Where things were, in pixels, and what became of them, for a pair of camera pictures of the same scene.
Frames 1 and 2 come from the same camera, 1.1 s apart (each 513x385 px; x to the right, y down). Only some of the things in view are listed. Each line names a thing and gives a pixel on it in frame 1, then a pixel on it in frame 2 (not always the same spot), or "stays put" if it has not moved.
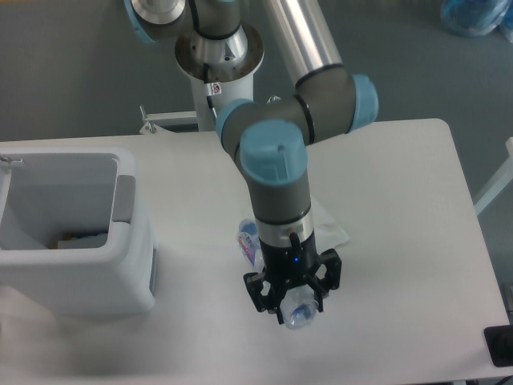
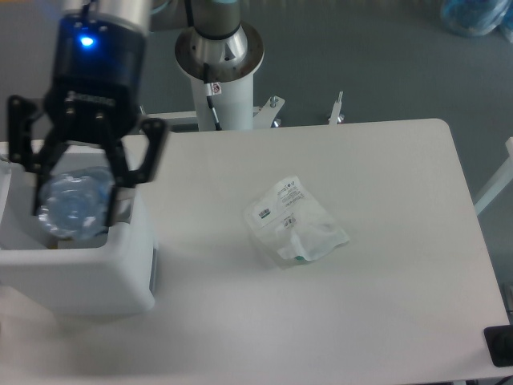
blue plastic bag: x=474 y=18 stays put
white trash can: x=70 y=244 stays put
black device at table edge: x=499 y=341 stays put
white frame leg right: x=504 y=176 stays put
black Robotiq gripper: x=286 y=266 to x=98 y=70
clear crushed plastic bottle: x=299 y=304 to x=74 y=204
